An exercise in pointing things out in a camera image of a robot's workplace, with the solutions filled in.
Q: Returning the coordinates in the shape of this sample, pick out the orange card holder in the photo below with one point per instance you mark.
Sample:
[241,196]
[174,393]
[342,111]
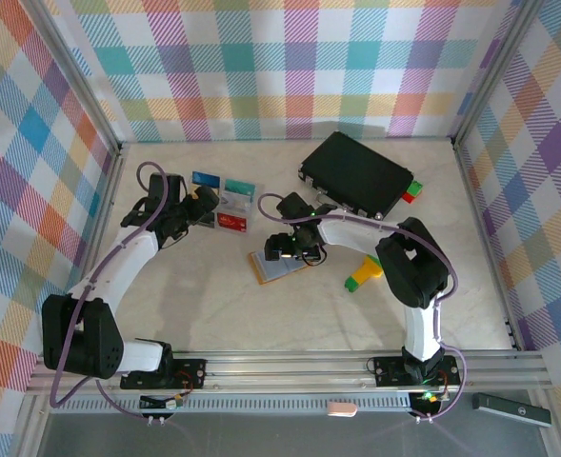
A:
[275,272]

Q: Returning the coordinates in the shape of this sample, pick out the clear plastic card tray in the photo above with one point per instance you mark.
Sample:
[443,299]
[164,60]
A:
[258,214]

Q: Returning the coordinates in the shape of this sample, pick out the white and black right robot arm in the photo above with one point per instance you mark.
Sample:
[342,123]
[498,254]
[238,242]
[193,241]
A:
[423,328]

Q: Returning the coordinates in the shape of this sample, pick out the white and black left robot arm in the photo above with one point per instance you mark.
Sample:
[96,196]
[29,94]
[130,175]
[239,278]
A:
[118,266]

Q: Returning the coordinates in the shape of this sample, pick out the blue credit card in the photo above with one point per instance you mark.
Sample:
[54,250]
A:
[206,178]

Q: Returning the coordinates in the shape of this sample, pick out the white credit card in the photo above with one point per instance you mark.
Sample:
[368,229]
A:
[237,202]

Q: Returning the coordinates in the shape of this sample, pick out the red credit card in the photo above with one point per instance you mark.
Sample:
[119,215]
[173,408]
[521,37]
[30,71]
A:
[232,222]

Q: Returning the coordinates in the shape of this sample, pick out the teal credit card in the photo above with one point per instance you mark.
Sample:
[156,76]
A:
[239,186]

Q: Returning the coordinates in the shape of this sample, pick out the yellow and green toy block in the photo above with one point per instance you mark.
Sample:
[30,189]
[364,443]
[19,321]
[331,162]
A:
[362,277]

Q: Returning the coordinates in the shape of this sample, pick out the black briefcase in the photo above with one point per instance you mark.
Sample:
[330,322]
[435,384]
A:
[356,166]

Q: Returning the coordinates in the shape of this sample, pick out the red and green block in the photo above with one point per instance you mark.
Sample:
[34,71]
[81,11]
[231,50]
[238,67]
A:
[414,190]

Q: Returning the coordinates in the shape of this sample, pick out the small electronics connector board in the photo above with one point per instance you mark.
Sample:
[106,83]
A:
[427,397]
[170,403]

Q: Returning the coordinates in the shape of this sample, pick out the aluminium side floor rail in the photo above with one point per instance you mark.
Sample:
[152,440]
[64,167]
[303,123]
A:
[475,214]
[105,209]

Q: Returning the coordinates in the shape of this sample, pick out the aluminium mounting rail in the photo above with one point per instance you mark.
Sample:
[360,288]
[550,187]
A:
[285,371]

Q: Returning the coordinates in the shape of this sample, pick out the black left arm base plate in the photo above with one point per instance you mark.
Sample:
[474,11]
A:
[189,373]

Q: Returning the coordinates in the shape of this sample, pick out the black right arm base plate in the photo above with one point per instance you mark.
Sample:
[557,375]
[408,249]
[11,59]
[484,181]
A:
[387,371]

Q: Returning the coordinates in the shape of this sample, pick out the aluminium upright frame post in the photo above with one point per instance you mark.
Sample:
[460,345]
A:
[494,71]
[70,71]

